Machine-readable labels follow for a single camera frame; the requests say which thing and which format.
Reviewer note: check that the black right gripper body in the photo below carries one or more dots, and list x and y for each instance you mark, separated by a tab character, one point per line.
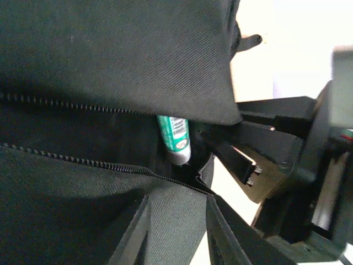
314	221

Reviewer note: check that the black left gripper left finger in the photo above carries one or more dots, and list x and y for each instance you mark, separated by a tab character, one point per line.
132	229

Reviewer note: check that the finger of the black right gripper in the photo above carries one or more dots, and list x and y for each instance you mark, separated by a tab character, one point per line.
288	115
259	159

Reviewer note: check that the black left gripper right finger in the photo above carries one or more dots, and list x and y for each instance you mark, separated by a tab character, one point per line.
232	241

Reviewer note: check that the green white glue stick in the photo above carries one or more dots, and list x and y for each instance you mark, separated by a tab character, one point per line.
175	135

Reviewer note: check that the black student backpack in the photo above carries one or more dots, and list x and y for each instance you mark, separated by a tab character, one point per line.
82	84

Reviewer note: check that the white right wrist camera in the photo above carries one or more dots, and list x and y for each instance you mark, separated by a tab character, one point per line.
340	94

